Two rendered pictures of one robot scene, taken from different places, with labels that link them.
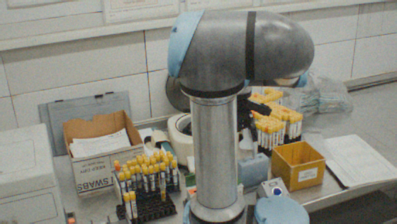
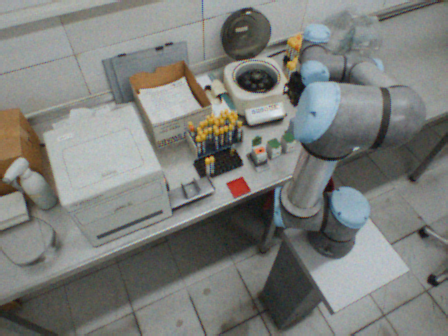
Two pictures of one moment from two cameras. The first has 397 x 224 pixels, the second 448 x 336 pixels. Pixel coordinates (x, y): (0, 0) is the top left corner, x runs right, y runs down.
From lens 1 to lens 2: 0.45 m
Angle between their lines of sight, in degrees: 30
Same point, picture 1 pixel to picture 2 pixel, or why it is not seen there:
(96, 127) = (158, 77)
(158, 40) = not seen: outside the picture
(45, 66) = (106, 24)
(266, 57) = (392, 143)
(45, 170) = (155, 168)
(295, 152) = not seen: hidden behind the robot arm
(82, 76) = (142, 30)
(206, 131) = (315, 172)
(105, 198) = (181, 151)
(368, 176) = not seen: hidden behind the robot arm
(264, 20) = (399, 112)
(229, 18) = (366, 106)
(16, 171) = (129, 171)
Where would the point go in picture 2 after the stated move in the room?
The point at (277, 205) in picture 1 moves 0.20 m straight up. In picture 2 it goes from (347, 198) to (373, 155)
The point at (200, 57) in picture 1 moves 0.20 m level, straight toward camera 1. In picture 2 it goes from (333, 139) to (365, 242)
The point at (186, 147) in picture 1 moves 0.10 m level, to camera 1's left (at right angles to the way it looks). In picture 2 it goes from (245, 103) to (221, 104)
